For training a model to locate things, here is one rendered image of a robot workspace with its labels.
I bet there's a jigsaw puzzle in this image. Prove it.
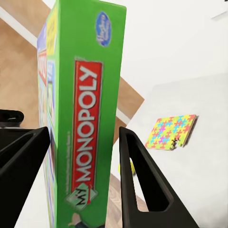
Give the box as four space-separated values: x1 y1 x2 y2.
145 114 197 151

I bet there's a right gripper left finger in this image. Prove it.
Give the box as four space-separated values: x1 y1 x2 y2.
0 126 51 228

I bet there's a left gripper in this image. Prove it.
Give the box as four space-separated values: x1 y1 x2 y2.
0 128 32 151

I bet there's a board game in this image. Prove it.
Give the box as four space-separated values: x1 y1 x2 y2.
37 0 127 228

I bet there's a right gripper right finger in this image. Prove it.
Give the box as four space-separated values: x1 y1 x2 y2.
119 126 199 228

